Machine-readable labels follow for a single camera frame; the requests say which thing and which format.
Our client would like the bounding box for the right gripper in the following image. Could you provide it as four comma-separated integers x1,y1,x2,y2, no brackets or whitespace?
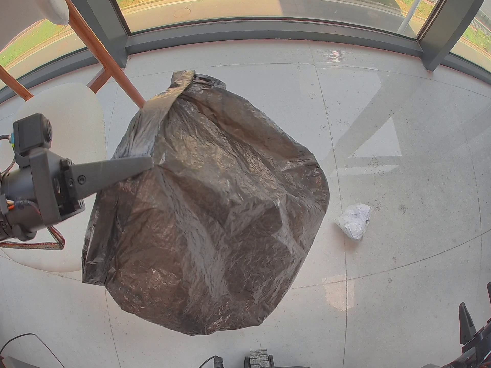
459,282,491,361

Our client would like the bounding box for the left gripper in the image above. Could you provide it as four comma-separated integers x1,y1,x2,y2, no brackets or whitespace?
0,150,86,226

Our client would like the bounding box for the black plastic bag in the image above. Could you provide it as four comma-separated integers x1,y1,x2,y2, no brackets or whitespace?
81,69,331,336

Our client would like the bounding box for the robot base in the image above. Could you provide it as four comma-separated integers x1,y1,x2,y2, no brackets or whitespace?
197,349,311,368

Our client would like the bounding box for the white cushioned wooden chair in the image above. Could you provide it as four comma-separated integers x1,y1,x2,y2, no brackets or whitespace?
0,0,148,273

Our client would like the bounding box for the crumpled white paper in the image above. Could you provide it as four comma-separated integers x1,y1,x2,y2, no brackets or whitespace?
334,203,372,242

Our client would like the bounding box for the window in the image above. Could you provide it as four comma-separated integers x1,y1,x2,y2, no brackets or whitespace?
0,0,491,102

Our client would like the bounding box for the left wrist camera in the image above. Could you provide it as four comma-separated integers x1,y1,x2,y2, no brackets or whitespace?
11,113,53,168

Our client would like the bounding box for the black cable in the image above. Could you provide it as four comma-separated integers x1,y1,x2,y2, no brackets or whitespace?
0,332,65,368

